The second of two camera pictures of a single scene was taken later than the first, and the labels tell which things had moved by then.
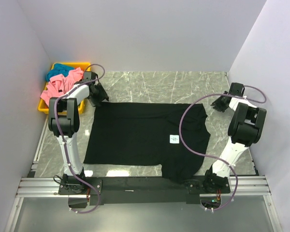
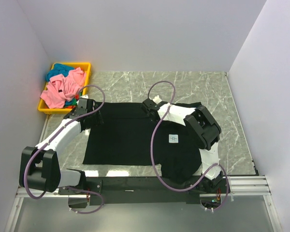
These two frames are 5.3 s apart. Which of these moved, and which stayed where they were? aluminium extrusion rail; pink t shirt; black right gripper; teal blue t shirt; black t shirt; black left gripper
Moved: black left gripper; black right gripper
Stayed: pink t shirt; teal blue t shirt; black t shirt; aluminium extrusion rail
